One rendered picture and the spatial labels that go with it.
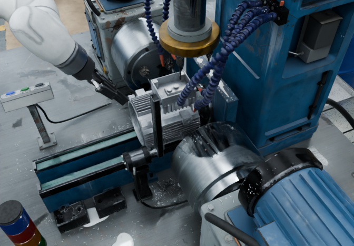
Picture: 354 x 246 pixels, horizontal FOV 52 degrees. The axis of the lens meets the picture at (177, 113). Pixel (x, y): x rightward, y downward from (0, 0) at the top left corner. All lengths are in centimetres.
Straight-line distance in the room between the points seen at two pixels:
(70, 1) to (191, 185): 302
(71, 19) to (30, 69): 164
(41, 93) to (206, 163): 67
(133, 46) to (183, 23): 37
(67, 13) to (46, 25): 265
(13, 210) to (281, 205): 56
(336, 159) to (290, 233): 85
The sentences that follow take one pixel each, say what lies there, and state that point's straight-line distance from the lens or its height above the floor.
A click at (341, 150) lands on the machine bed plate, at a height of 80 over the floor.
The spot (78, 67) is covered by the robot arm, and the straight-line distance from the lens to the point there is 104.
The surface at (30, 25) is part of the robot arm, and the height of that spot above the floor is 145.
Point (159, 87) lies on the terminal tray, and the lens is 121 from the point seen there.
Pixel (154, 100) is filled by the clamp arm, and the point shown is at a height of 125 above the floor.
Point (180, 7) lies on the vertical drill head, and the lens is 99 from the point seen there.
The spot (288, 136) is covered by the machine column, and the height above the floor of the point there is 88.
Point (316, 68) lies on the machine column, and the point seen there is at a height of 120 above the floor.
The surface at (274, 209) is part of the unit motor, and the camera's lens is 71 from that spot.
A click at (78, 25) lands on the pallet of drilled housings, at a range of 342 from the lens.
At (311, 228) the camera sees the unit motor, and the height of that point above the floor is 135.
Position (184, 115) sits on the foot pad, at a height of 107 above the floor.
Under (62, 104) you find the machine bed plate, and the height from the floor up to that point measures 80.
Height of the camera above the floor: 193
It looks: 47 degrees down
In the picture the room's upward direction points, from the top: 1 degrees counter-clockwise
